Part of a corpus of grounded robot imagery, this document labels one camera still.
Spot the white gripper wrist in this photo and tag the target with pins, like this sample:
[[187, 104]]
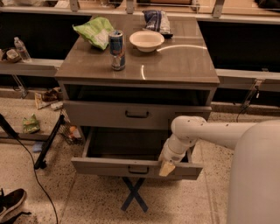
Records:
[[171, 153]]

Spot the grey drawer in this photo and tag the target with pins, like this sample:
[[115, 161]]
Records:
[[129, 115], [122, 152]]

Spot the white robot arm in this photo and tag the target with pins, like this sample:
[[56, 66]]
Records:
[[254, 189]]

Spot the grey drawer cabinet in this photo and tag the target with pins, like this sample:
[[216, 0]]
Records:
[[179, 73]]

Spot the blue tape cross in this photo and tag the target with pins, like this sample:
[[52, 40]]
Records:
[[134, 194]]

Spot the black tripod leg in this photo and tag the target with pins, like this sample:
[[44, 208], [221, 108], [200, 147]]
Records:
[[41, 163]]

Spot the blue energy drink can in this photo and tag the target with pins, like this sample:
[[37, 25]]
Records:
[[117, 49]]

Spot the white bowl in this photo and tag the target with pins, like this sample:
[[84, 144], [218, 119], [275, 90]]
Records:
[[146, 41]]

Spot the crumpled snack wrapper on floor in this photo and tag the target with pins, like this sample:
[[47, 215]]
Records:
[[47, 98]]

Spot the small green bag on floor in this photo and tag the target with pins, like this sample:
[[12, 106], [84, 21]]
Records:
[[31, 125]]

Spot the blue white snack bag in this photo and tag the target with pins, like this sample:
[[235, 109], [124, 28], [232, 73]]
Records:
[[157, 21]]

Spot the green chip bag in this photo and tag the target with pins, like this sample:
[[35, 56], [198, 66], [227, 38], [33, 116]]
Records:
[[96, 31]]

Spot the black sneaker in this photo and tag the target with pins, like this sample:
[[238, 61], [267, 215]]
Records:
[[9, 203]]

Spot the round container on bench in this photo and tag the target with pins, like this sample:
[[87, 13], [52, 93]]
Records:
[[9, 55]]

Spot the clear water bottle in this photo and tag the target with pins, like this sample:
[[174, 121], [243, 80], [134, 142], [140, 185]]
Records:
[[19, 44]]

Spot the grey bench rail right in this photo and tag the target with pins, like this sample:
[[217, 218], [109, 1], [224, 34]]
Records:
[[242, 79]]

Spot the grey bench rail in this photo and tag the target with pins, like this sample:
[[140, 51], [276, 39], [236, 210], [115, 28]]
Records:
[[242, 79], [38, 67]]

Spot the grey bench rail left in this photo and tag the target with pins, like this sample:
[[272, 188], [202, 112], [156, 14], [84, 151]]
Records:
[[38, 67]]

